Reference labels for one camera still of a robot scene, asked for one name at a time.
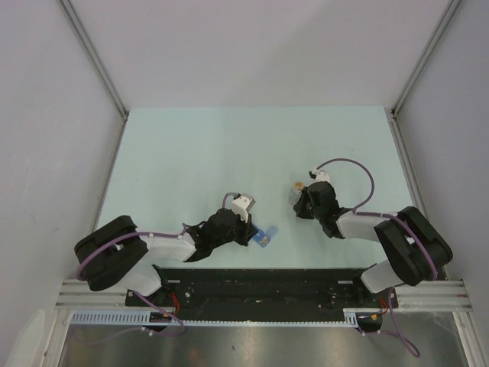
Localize clear glass pill bottle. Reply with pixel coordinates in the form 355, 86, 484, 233
289, 181, 305, 206

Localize blue plastic pill organizer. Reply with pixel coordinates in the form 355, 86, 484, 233
252, 226, 278, 248

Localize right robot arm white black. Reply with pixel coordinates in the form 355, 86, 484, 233
293, 181, 453, 307

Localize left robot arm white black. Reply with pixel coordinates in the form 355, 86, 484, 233
74, 209, 257, 306

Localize grey aluminium corner profile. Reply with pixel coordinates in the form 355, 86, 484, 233
390, 0, 465, 118

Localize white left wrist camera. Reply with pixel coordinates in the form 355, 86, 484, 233
231, 193, 255, 222

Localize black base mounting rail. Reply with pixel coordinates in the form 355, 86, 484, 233
148, 268, 398, 314

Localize white slotted cable duct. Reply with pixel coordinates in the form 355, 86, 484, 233
70, 304, 381, 327

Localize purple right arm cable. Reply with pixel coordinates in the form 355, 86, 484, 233
315, 158, 440, 359

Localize left aluminium frame profile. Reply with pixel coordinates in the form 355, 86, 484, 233
57, 0, 129, 119

